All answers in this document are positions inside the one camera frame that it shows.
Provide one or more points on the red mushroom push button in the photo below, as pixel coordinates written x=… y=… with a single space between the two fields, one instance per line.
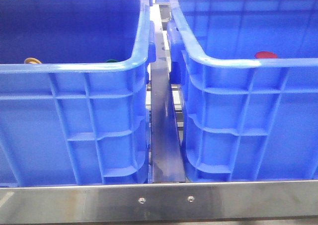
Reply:
x=265 y=55

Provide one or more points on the yellow mushroom push button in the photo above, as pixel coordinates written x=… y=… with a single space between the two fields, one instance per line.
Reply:
x=31 y=60

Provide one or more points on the green push button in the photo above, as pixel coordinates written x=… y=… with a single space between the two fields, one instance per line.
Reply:
x=112 y=61

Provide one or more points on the blue plastic bin left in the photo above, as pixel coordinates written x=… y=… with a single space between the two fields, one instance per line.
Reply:
x=74 y=119

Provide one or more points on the blue plastic bin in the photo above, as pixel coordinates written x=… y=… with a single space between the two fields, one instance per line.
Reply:
x=247 y=119
x=74 y=119

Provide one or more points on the blue plastic bin right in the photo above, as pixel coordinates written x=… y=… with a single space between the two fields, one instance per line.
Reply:
x=247 y=119

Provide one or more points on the steel divider rail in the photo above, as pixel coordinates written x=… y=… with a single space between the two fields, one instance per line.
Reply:
x=167 y=164

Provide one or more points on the steel front rack rail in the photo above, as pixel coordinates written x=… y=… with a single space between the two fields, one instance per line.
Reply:
x=162 y=202

